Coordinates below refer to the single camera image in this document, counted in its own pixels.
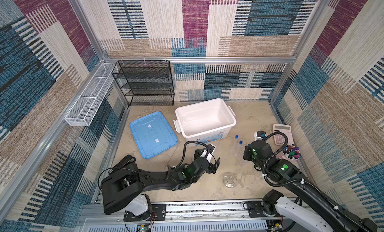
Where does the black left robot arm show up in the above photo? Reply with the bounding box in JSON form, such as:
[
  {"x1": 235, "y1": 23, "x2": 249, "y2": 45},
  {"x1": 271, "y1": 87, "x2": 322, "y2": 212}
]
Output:
[{"x1": 98, "y1": 142, "x2": 220, "y2": 216}]

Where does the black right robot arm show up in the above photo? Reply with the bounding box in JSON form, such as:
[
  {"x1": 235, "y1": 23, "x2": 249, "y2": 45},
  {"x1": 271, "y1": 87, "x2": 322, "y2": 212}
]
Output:
[{"x1": 243, "y1": 131, "x2": 378, "y2": 232}]

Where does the pink calculator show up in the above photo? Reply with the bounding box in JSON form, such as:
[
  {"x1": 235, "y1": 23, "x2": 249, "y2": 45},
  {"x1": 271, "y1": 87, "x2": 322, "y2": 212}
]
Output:
[{"x1": 273, "y1": 124, "x2": 295, "y2": 146}]

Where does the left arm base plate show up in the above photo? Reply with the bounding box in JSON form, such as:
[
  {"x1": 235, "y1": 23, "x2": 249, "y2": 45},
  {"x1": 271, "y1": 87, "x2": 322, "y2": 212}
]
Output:
[{"x1": 123, "y1": 204, "x2": 167, "y2": 222}]

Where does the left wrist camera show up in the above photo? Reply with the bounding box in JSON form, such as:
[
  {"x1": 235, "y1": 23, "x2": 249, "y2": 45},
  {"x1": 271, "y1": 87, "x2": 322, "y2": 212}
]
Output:
[{"x1": 206, "y1": 144, "x2": 216, "y2": 158}]

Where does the white mesh wall basket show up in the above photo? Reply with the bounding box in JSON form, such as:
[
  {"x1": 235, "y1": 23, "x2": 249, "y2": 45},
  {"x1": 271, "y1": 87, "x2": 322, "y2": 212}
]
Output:
[{"x1": 65, "y1": 63, "x2": 115, "y2": 127}]

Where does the pink cup of markers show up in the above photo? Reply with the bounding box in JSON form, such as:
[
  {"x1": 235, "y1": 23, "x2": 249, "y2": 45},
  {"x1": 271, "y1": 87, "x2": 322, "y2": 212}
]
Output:
[{"x1": 281, "y1": 144, "x2": 302, "y2": 161}]

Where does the blue plastic bin lid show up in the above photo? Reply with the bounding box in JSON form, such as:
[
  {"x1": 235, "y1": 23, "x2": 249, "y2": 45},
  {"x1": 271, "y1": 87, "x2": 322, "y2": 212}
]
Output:
[{"x1": 130, "y1": 111, "x2": 179, "y2": 160}]

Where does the white plastic storage bin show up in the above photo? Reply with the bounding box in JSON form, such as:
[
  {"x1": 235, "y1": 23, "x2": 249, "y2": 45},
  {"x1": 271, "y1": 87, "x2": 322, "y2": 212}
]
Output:
[{"x1": 174, "y1": 98, "x2": 237, "y2": 144}]

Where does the black wire shelf rack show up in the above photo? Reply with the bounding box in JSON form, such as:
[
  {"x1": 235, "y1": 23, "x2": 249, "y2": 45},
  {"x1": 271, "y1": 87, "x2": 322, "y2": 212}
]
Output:
[{"x1": 112, "y1": 60, "x2": 175, "y2": 106}]

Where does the glass flask with stopper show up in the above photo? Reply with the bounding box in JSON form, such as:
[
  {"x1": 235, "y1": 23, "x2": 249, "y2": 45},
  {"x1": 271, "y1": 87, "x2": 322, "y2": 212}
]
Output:
[{"x1": 223, "y1": 173, "x2": 237, "y2": 188}]

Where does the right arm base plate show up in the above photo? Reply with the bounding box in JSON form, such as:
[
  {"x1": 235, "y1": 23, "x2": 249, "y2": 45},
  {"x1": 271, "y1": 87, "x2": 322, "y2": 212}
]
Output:
[{"x1": 244, "y1": 201, "x2": 276, "y2": 218}]

